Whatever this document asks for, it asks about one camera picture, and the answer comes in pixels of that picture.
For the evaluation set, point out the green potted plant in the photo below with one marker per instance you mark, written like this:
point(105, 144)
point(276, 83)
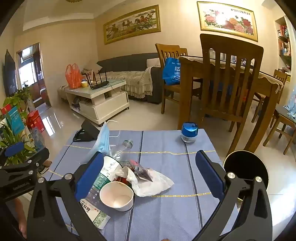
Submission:
point(17, 97)

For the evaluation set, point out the green white packet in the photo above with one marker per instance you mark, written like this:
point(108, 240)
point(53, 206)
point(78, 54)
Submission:
point(98, 217)

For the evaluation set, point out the white paper cup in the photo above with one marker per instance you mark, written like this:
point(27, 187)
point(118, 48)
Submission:
point(115, 197)

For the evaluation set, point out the blue lid jar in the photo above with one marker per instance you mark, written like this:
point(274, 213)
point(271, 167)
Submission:
point(189, 132)

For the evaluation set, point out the lace table cover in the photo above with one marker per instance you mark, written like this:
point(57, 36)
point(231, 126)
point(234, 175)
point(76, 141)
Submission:
point(270, 78)

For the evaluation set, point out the white coffee table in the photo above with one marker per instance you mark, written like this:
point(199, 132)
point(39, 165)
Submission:
point(104, 109)

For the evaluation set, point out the orange plastic bag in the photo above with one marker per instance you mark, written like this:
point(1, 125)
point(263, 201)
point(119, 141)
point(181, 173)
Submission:
point(73, 77)

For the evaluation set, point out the black router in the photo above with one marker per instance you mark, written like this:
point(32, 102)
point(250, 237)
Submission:
point(99, 84)

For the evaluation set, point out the wooden chair with cushion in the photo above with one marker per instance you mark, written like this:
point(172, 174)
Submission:
point(281, 118)

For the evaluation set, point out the grey sofa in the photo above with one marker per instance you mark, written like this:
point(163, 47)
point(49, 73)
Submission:
point(120, 62)

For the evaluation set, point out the blue shopping bag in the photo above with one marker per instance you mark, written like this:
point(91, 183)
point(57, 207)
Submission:
point(172, 70)

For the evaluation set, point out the tall wooden slat chair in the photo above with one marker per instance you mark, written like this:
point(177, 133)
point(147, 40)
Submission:
point(231, 44)

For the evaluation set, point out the blue face mask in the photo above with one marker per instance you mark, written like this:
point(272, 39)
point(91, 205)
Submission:
point(104, 139)

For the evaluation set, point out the lace sofa cover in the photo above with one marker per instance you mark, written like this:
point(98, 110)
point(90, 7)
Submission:
point(138, 81)

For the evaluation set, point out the wall shelf with books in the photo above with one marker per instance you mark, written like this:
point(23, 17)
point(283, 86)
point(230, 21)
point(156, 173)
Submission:
point(284, 41)

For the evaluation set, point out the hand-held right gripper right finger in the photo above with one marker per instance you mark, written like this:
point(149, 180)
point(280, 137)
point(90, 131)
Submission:
point(210, 173)

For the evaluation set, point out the red gift box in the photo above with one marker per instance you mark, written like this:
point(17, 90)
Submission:
point(35, 120)

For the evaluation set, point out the blue gift box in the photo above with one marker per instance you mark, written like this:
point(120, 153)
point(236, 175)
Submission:
point(15, 120)

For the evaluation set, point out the framed flower painting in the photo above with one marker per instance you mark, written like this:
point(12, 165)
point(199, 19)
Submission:
point(227, 20)

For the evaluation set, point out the white plastic bag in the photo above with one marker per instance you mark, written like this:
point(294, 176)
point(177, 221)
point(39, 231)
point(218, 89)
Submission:
point(152, 185)

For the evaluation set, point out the white pillow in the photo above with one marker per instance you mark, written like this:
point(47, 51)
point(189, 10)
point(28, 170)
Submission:
point(153, 62)

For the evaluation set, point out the black trash bin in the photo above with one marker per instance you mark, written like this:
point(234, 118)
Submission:
point(245, 166)

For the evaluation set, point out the blue striped tablecloth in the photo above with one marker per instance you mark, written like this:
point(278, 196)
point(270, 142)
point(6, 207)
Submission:
point(161, 143)

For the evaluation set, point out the black television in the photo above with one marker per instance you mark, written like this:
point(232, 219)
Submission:
point(9, 74)

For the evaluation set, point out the black stand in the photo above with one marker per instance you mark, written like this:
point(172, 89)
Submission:
point(89, 131)

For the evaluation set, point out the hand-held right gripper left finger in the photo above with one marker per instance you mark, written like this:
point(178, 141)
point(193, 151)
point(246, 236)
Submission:
point(90, 176)

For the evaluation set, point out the yellow cup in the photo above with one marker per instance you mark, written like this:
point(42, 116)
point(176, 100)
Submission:
point(84, 84)

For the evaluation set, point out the light blue cloth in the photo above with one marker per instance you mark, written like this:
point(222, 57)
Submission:
point(291, 104)

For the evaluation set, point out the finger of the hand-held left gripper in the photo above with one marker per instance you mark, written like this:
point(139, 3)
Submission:
point(13, 148)

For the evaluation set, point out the dark snack wrapper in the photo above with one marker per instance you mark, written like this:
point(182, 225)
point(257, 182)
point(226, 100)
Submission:
point(142, 172)

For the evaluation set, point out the framed horse painting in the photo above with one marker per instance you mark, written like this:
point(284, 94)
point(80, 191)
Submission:
point(131, 24)

